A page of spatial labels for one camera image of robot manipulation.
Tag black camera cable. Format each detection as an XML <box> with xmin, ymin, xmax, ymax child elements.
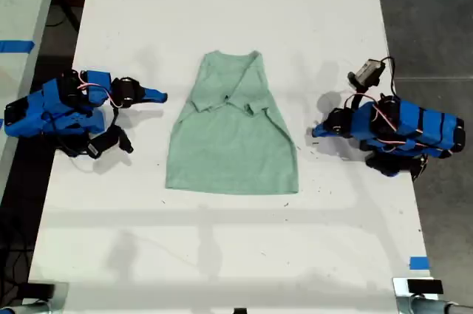
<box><xmin>381</xmin><ymin>55</ymin><xmax>398</xmax><ymax>100</ymax></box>

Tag silver metal clamp bracket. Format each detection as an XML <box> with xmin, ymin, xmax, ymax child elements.
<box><xmin>0</xmin><ymin>281</ymin><xmax>69</xmax><ymax>314</ymax></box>
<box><xmin>392</xmin><ymin>276</ymin><xmax>473</xmax><ymax>314</ymax></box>

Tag black camera stalk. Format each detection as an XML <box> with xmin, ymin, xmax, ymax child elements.
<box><xmin>109</xmin><ymin>106</ymin><xmax>121</xmax><ymax>132</ymax></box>
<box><xmin>344</xmin><ymin>83</ymin><xmax>371</xmax><ymax>111</ymax></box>

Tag black camera box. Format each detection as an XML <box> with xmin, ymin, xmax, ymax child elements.
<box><xmin>347</xmin><ymin>58</ymin><xmax>387</xmax><ymax>88</ymax></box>
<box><xmin>86</xmin><ymin>124</ymin><xmax>135</xmax><ymax>160</ymax></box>

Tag pale green T-shirt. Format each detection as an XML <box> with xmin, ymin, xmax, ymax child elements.
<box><xmin>164</xmin><ymin>50</ymin><xmax>299</xmax><ymax>196</ymax></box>

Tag long blue tape strip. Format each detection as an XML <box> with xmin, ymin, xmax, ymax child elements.
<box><xmin>0</xmin><ymin>39</ymin><xmax>36</xmax><ymax>53</ymax></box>

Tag white side table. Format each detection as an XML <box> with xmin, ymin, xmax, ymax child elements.
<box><xmin>0</xmin><ymin>0</ymin><xmax>62</xmax><ymax>190</ymax></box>

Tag black floor cable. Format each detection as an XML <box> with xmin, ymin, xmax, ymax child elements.
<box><xmin>46</xmin><ymin>0</ymin><xmax>81</xmax><ymax>33</ymax></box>
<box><xmin>0</xmin><ymin>243</ymin><xmax>31</xmax><ymax>307</ymax></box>

